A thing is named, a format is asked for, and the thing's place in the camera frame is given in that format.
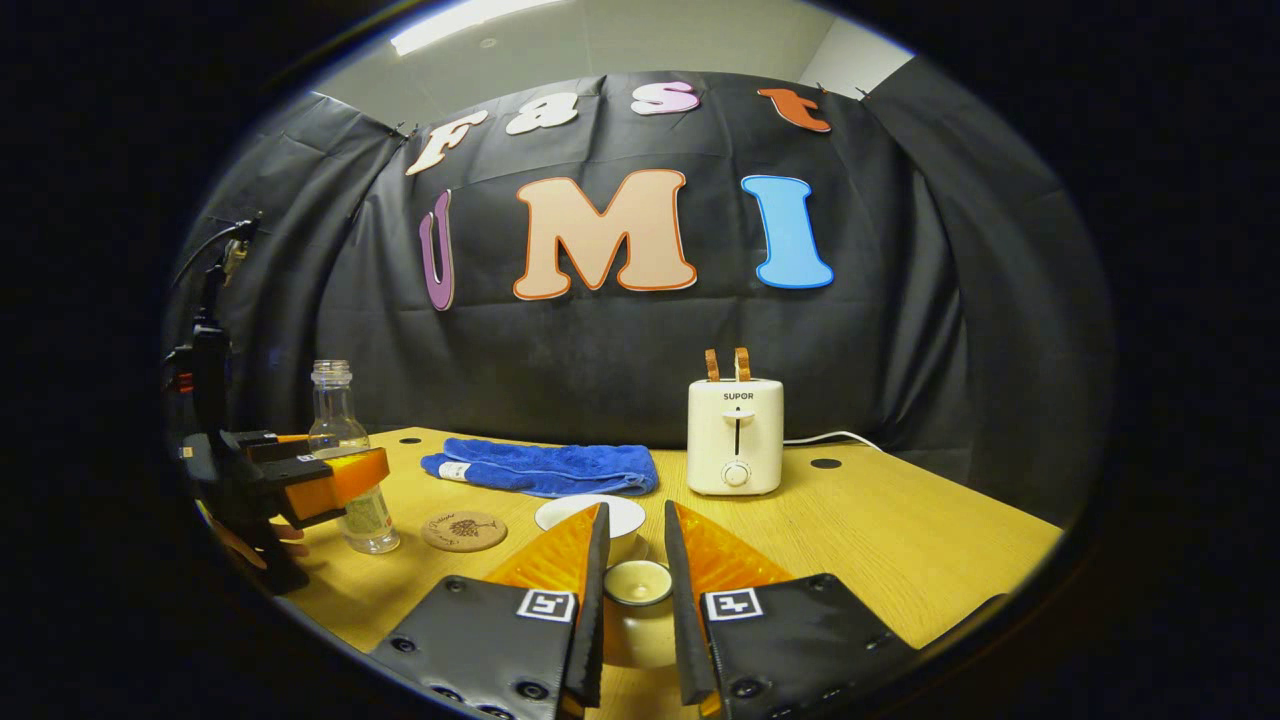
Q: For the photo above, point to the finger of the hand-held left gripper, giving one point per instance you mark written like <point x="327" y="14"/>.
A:
<point x="265" y="445"/>
<point x="300" y="490"/>

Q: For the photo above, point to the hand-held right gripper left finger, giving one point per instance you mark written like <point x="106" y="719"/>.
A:
<point x="595" y="620"/>

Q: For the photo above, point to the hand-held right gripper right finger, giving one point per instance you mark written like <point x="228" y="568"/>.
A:
<point x="685" y="630"/>

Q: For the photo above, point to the clear glass water bottle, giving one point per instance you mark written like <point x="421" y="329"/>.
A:
<point x="335" y="410"/>

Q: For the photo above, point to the cream teacup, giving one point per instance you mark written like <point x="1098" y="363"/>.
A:
<point x="625" y="518"/>

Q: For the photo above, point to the round cork coaster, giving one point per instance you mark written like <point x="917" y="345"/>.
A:
<point x="464" y="531"/>

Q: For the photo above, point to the blue towel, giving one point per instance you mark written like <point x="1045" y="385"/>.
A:
<point x="550" y="465"/>

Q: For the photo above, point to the cream toaster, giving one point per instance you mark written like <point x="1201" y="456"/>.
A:
<point x="735" y="430"/>

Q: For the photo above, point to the toasted bread slice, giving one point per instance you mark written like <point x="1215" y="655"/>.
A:
<point x="711" y="365"/>
<point x="742" y="364"/>

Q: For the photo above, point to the black backdrop cloth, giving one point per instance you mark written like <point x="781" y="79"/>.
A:
<point x="620" y="340"/>

